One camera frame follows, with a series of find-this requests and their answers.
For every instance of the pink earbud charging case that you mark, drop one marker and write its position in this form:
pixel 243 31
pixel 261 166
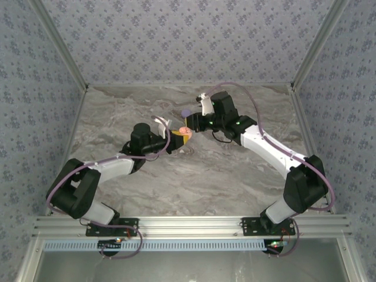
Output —
pixel 185 130

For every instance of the purple earbud charging case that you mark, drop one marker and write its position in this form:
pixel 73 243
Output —
pixel 185 112

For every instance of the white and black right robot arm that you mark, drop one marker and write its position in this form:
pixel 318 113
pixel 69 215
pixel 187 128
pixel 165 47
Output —
pixel 264 144

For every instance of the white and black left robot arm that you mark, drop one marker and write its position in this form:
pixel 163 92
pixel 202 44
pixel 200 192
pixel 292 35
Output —
pixel 114 167

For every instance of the left circuit board with LEDs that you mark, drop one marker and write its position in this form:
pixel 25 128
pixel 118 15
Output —
pixel 110 244

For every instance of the circuit board with leds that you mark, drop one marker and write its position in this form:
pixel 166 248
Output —
pixel 276 245
pixel 110 244

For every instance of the grey metal panel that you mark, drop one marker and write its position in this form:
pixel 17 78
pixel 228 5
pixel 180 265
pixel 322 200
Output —
pixel 188 267

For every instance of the right circuit board with LEDs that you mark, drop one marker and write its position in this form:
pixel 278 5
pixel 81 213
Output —
pixel 276 245

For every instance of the aluminium rear table rail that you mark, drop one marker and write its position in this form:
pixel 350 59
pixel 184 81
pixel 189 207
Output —
pixel 188 85

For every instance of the aluminium table rail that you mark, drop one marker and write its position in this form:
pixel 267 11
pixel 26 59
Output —
pixel 75 123
pixel 188 85
pixel 303 123

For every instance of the aluminium left table rail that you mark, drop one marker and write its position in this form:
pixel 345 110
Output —
pixel 75 123

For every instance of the aluminium right table rail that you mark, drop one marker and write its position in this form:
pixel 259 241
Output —
pixel 303 123

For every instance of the aluminium mounting rail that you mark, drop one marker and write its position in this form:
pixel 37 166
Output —
pixel 188 226

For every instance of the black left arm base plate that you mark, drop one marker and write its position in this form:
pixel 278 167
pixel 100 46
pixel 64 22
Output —
pixel 133 221

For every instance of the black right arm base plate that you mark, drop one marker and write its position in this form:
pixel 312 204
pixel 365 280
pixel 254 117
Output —
pixel 249 229

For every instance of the aluminium right frame post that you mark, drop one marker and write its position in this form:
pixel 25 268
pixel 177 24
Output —
pixel 317 44

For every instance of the aluminium frame post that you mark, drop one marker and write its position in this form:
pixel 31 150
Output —
pixel 61 44
pixel 317 44

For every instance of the aluminium left frame post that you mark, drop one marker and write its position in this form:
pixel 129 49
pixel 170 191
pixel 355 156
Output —
pixel 61 44

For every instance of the aluminium left lower frame rail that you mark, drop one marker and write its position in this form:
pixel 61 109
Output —
pixel 30 261

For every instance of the aluminium frame rail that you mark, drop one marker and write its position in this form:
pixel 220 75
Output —
pixel 351 261
pixel 30 261

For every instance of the aluminium right lower frame rail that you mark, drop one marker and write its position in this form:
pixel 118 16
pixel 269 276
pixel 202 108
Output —
pixel 351 261

